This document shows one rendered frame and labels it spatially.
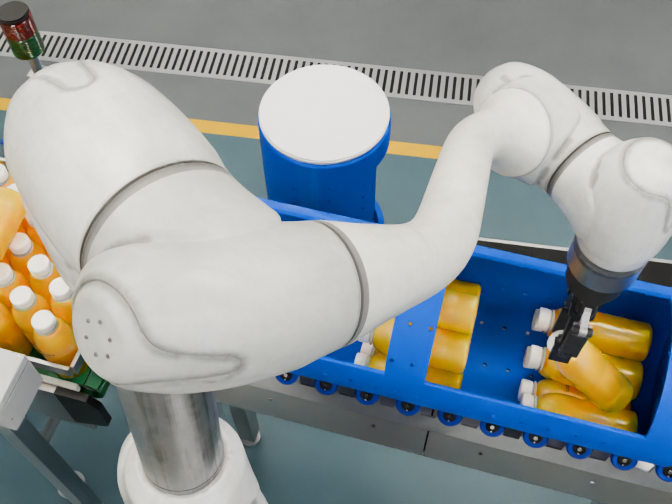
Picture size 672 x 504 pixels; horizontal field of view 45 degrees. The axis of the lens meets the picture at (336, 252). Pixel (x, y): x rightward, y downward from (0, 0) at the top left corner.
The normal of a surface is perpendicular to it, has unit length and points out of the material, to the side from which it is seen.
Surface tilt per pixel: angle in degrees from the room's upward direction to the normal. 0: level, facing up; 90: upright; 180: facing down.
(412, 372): 64
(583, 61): 0
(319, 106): 0
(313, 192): 90
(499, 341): 25
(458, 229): 41
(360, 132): 0
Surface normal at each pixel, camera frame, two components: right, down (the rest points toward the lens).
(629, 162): -0.20, -0.44
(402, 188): -0.01, -0.54
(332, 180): 0.14, 0.83
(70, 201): -0.49, 0.01
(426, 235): 0.44, -0.75
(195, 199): 0.31, -0.65
